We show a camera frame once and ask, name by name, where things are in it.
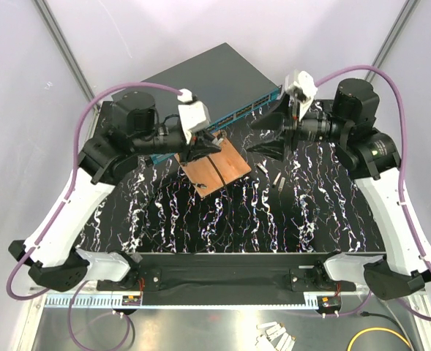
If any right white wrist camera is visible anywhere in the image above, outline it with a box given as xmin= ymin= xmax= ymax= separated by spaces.
xmin=284 ymin=70 xmax=318 ymax=121

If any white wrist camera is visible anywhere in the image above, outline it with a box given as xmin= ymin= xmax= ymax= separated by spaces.
xmin=177 ymin=88 xmax=211 ymax=145
xmin=284 ymin=70 xmax=318 ymax=121

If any yellow fiber cable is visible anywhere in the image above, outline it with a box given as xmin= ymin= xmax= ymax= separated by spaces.
xmin=348 ymin=328 xmax=413 ymax=351

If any black cable with plug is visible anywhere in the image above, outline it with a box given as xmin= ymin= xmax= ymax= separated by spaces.
xmin=360 ymin=310 xmax=427 ymax=351

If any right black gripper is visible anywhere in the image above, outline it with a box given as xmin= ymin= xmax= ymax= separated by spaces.
xmin=246 ymin=90 xmax=349 ymax=163

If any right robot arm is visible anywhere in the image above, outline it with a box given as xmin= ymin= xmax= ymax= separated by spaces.
xmin=248 ymin=78 xmax=431 ymax=301

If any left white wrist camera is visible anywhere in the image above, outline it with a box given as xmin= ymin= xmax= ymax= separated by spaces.
xmin=177 ymin=88 xmax=211 ymax=145

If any pile of white modules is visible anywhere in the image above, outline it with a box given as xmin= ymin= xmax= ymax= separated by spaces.
xmin=255 ymin=322 xmax=296 ymax=351

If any white slotted cable duct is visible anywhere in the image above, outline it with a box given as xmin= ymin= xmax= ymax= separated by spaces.
xmin=45 ymin=294 xmax=143 ymax=309

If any wooden board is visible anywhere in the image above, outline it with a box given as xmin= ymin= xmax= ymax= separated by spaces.
xmin=174 ymin=138 xmax=252 ymax=198

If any black braided fiber cable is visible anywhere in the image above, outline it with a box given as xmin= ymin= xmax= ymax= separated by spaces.
xmin=142 ymin=155 xmax=234 ymax=254

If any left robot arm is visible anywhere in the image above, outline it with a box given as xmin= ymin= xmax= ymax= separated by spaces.
xmin=9 ymin=89 xmax=221 ymax=292

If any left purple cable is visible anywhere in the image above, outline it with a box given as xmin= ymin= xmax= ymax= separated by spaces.
xmin=6 ymin=82 xmax=187 ymax=351

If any grey ethernet cable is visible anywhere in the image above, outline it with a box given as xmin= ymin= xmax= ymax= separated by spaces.
xmin=386 ymin=299 xmax=427 ymax=351

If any silver SFP module plug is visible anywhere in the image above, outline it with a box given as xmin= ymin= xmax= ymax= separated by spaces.
xmin=214 ymin=135 xmax=224 ymax=146

